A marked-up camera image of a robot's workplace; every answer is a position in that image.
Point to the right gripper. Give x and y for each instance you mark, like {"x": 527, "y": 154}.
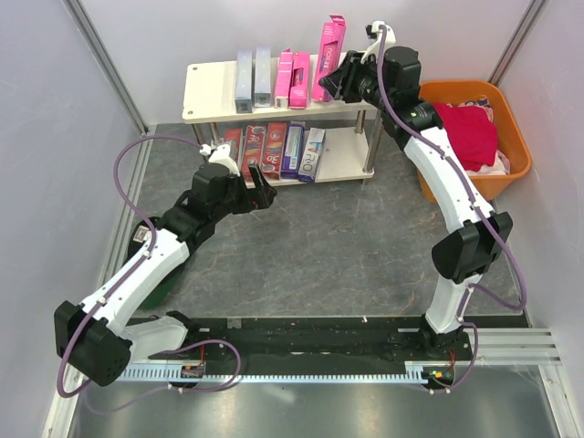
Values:
{"x": 344, "y": 76}

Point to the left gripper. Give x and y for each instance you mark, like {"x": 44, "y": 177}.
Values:
{"x": 260, "y": 197}

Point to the pink box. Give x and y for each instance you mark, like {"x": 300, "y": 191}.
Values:
{"x": 298, "y": 93}
{"x": 331, "y": 42}
{"x": 283, "y": 79}

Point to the silver backed toothpaste box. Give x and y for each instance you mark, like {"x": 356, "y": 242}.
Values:
{"x": 255, "y": 138}

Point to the red 3D toothpaste box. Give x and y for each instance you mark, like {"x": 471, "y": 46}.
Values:
{"x": 273, "y": 150}

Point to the white RiO toothpaste box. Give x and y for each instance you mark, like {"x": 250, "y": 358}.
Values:
{"x": 311, "y": 154}

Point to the silver red toothpaste box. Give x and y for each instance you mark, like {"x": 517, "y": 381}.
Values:
{"x": 235, "y": 137}

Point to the purple toothpaste box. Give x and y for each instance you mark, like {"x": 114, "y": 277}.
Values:
{"x": 292, "y": 152}

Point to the clear Protefix box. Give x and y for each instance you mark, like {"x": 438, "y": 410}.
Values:
{"x": 263, "y": 77}
{"x": 243, "y": 96}

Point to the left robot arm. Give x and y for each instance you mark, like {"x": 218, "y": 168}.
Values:
{"x": 94, "y": 336}

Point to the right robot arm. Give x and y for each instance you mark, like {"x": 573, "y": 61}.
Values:
{"x": 391, "y": 83}

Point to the white two-tier shelf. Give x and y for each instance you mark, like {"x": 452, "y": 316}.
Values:
{"x": 210, "y": 96}

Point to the red folded cloth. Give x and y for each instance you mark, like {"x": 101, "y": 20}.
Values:
{"x": 471, "y": 133}

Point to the orange plastic basket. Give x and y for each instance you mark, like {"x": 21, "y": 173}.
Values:
{"x": 511, "y": 141}

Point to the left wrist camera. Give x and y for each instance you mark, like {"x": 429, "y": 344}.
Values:
{"x": 220, "y": 154}

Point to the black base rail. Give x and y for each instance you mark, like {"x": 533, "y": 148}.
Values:
{"x": 397, "y": 339}

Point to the slotted cable duct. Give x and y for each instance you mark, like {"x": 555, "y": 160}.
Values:
{"x": 176, "y": 372}

